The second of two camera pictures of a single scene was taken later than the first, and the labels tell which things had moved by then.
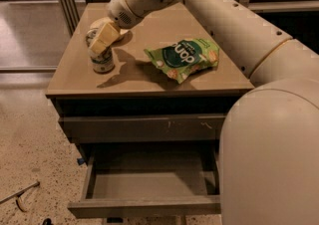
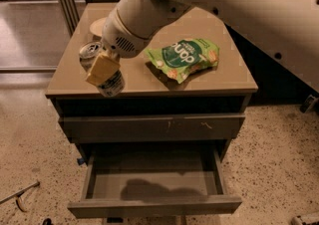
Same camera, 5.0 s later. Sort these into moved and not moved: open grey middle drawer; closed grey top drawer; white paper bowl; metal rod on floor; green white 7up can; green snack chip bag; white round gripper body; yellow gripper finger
Moved: white round gripper body; yellow gripper finger; green white 7up can
Not moved: white paper bowl; closed grey top drawer; open grey middle drawer; metal rod on floor; green snack chip bag
